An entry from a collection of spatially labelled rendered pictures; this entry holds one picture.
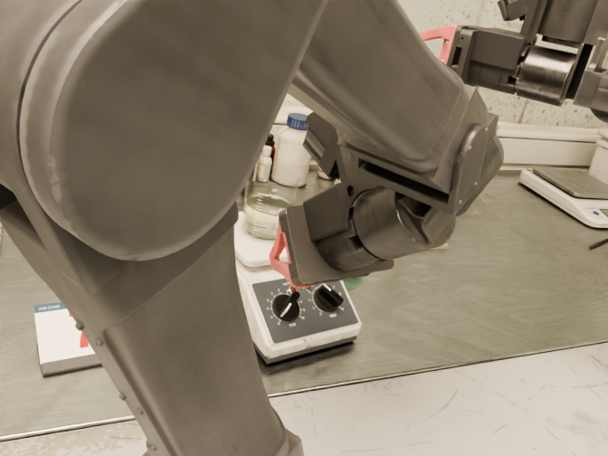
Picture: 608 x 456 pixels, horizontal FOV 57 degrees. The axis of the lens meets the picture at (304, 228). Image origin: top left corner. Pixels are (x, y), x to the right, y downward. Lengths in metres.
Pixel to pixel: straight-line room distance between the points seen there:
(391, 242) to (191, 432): 0.21
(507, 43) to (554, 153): 0.99
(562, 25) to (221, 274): 0.53
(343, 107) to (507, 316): 0.65
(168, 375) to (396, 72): 0.16
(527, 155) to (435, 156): 1.26
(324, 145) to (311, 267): 0.10
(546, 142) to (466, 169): 1.25
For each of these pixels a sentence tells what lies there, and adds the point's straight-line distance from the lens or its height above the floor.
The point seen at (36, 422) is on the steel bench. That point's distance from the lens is 0.56.
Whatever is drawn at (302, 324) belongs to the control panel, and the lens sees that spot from 0.63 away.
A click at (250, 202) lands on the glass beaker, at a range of 0.66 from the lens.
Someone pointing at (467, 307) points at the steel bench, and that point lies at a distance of 0.83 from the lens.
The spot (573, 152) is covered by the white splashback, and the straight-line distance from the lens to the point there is 1.69.
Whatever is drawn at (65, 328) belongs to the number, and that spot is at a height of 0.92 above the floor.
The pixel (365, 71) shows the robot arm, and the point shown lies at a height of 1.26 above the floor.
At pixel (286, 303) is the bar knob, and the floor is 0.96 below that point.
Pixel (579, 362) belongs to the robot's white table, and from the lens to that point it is 0.82.
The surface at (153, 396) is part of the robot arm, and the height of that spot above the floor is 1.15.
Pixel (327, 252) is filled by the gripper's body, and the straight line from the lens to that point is 0.46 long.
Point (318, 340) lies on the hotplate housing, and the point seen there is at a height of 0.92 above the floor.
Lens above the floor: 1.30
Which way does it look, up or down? 26 degrees down
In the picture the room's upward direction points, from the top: 11 degrees clockwise
